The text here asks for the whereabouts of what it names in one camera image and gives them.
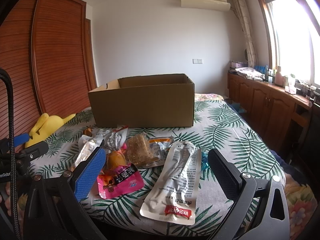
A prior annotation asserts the teal foil candy packet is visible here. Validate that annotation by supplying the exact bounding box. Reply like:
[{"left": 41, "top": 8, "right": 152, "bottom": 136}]
[{"left": 201, "top": 152, "right": 209, "bottom": 171}]

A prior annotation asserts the white orange long snack packet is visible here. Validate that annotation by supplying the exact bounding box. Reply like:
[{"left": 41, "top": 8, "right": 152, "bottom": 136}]
[{"left": 71, "top": 129, "right": 110, "bottom": 171}]

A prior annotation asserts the pink chicken drumstick packet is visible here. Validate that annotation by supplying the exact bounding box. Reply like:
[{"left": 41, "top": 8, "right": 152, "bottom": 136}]
[{"left": 97, "top": 144, "right": 144, "bottom": 199}]

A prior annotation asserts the silver red-topped snack packet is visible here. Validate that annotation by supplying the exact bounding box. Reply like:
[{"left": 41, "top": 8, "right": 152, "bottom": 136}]
[{"left": 101, "top": 126, "right": 129, "bottom": 154}]

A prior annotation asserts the large white chicken-feet packet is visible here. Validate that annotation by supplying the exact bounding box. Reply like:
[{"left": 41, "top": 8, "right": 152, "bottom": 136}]
[{"left": 140, "top": 141, "right": 202, "bottom": 225}]

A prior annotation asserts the clear brown tofu packet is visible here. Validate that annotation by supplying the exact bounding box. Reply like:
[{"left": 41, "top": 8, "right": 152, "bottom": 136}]
[{"left": 125, "top": 133, "right": 159, "bottom": 167}]

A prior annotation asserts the orange-striped silver snack packet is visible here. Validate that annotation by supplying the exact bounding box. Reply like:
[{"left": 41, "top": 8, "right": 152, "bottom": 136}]
[{"left": 146, "top": 137, "right": 174, "bottom": 168}]

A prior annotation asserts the person's left hand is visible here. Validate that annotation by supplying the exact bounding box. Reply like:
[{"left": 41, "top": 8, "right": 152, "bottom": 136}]
[{"left": 1, "top": 182, "right": 11, "bottom": 217}]

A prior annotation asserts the yellow Pikachu plush toy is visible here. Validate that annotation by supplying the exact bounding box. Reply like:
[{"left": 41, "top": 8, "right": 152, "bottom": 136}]
[{"left": 25, "top": 113, "right": 76, "bottom": 148}]

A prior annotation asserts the leaf-print bed cover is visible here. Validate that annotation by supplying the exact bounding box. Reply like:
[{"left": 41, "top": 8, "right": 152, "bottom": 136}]
[{"left": 29, "top": 99, "right": 286, "bottom": 237}]

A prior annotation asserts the wooden sideboard cabinet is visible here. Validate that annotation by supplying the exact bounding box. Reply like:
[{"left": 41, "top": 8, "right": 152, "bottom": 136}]
[{"left": 227, "top": 73, "right": 312, "bottom": 155}]

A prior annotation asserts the wooden louvered wardrobe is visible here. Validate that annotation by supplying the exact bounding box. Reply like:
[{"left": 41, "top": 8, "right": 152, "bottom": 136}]
[{"left": 1, "top": 0, "right": 97, "bottom": 135}]

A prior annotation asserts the brown cardboard box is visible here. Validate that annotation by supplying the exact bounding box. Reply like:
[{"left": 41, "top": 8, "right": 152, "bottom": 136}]
[{"left": 88, "top": 74, "right": 195, "bottom": 128}]

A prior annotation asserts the folded cloth pile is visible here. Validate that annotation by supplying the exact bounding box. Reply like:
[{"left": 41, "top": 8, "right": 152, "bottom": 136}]
[{"left": 235, "top": 67, "right": 264, "bottom": 81}]

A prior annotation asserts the pink bottle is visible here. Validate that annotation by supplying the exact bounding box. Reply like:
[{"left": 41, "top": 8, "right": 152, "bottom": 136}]
[{"left": 274, "top": 66, "right": 284, "bottom": 87}]

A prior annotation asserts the patterned beige curtain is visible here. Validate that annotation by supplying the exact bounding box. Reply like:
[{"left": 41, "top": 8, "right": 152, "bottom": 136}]
[{"left": 233, "top": 0, "right": 257, "bottom": 68}]

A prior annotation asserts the white wall switch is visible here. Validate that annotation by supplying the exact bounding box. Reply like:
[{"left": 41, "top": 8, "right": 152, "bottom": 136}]
[{"left": 193, "top": 59, "right": 203, "bottom": 64}]

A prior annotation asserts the window with wooden frame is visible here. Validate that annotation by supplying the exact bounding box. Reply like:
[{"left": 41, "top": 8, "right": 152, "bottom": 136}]
[{"left": 258, "top": 0, "right": 319, "bottom": 86}]

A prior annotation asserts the white wall air conditioner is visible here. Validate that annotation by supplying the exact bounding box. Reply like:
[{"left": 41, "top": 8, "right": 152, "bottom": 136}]
[{"left": 181, "top": 0, "right": 231, "bottom": 11}]

